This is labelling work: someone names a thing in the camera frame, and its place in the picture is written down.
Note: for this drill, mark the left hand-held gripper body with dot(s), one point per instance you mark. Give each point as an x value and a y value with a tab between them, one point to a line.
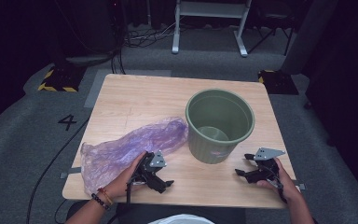
147	172

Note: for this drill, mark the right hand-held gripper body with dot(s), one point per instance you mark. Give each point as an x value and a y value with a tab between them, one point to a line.
265	168

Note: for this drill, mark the purple plastic bag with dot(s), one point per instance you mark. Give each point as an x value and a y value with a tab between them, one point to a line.
127	146

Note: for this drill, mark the green plastic bin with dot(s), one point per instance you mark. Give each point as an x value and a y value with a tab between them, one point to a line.
220	124

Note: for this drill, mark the person's left hand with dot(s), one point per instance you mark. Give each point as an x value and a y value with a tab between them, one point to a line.
122	182

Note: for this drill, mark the person's right hand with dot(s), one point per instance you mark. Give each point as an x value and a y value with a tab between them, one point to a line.
287	183

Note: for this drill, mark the person's white shirt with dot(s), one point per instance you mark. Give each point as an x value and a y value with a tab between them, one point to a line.
181	219

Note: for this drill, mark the black yellow striped stand base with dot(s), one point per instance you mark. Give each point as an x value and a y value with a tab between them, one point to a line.
278	82
62	79

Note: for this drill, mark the black chair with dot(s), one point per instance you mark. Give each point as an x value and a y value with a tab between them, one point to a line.
273	28

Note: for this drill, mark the grey column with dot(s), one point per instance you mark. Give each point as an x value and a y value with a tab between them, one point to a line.
309	37

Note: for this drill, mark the white metal table frame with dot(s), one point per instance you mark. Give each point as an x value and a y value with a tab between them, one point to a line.
211	9

